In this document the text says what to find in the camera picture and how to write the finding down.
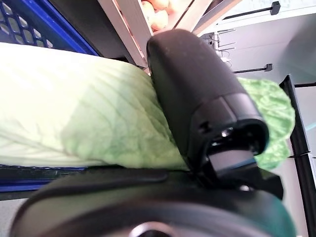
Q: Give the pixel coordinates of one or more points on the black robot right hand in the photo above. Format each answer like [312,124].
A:
[197,81]

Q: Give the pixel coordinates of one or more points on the green white napa cabbage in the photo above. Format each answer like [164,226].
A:
[74,103]

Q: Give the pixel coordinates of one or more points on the blue plastic shopping basket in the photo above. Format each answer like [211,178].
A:
[66,27]

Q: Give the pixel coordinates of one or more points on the brown potato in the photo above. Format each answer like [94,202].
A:
[160,2]
[146,11]
[160,19]

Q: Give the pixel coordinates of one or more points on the wooden potato crate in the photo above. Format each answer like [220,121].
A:
[123,29]

